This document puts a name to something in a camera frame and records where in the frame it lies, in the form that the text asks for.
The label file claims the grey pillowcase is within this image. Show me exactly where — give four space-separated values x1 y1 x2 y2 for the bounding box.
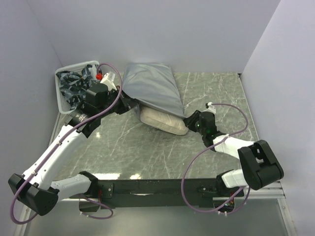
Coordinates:
123 63 184 118

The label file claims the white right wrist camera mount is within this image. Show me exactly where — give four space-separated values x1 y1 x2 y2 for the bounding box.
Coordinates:
204 102 216 115

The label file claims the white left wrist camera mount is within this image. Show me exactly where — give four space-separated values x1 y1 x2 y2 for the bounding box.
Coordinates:
95 72 117 91

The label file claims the white plastic basket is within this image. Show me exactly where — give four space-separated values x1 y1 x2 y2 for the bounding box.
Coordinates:
55 60 99 115

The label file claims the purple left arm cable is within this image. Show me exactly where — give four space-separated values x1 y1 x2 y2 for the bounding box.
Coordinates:
9 62 124 225

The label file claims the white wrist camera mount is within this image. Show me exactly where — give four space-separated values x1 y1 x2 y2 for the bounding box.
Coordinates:
204 102 216 115
95 72 117 91

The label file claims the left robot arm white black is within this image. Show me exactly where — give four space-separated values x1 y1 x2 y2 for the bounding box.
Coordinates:
8 83 139 216

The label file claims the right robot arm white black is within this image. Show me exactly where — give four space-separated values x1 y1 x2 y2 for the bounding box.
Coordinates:
184 110 284 196

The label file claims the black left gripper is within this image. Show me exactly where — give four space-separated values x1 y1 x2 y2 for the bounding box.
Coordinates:
98 85 140 118

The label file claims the dark patterned cloth in basket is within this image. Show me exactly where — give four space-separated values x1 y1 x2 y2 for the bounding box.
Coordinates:
56 64 99 111

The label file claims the cream pillow with bear print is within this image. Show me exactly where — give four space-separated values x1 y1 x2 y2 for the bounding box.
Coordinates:
139 106 189 136

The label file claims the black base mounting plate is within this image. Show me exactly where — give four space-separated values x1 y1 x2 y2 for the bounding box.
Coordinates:
84 178 239 208

